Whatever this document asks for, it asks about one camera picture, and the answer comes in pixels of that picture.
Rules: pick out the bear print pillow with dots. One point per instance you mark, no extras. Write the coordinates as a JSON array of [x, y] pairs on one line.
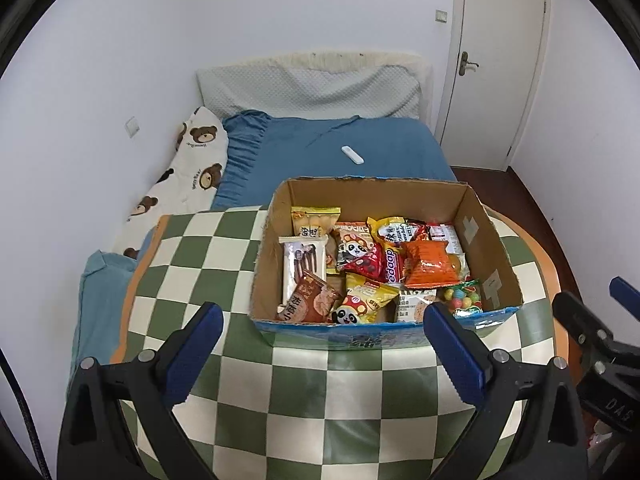
[[195, 160]]

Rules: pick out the red and white snack packet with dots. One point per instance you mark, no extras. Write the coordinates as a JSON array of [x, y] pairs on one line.
[[446, 237]]

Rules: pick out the colourful candy ball packet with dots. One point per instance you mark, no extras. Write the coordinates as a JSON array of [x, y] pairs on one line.
[[465, 301]]

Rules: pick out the white chocolate stick packet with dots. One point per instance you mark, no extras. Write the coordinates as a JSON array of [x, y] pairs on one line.
[[300, 265]]

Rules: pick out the red packet with blue band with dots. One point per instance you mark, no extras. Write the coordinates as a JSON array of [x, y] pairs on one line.
[[385, 262]]

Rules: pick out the white light switch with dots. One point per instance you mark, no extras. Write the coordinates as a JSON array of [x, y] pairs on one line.
[[441, 15]]

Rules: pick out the cardboard box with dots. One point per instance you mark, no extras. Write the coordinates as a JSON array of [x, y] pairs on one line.
[[370, 192]]

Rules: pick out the light blue cloth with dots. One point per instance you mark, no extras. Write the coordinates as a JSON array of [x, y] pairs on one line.
[[100, 290]]

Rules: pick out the brown cookie packet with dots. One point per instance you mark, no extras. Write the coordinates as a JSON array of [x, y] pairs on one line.
[[310, 302]]

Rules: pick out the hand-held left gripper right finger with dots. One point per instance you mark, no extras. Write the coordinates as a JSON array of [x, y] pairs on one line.
[[455, 355]]

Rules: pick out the white biscuit packet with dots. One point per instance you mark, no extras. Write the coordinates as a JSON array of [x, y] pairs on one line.
[[414, 306]]

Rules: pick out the orange panda snack packet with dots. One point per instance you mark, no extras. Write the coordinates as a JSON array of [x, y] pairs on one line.
[[352, 242]]

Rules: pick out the white wall outlet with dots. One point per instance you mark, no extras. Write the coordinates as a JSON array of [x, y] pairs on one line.
[[132, 127]]

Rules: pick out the white quilted pillow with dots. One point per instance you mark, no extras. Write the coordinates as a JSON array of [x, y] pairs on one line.
[[310, 92]]

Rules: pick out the white door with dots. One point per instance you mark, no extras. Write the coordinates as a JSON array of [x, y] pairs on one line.
[[495, 60]]

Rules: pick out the yellow packet with black script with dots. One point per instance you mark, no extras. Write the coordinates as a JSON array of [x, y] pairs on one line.
[[395, 231]]

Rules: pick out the white remote control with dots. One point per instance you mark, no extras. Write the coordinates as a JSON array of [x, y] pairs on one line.
[[352, 154]]

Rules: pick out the green checkered tablecloth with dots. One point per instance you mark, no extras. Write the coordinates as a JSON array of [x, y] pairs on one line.
[[310, 400]]

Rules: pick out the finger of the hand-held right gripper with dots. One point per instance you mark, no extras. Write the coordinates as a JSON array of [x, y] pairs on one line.
[[580, 316], [626, 296]]

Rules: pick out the golden biscuit stick packet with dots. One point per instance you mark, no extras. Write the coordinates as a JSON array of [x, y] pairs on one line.
[[315, 220]]

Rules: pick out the orange chips packet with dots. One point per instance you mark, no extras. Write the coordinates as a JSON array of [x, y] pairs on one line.
[[430, 262]]

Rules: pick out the yellow panda snack packet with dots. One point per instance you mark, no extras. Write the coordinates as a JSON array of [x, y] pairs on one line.
[[362, 302]]

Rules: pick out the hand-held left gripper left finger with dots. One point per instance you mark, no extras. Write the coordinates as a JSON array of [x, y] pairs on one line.
[[195, 345]]

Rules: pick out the cream fuzzy blanket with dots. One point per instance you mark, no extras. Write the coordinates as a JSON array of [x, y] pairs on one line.
[[350, 60]]

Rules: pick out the blue bed sheet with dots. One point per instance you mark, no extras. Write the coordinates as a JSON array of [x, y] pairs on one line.
[[320, 150]]

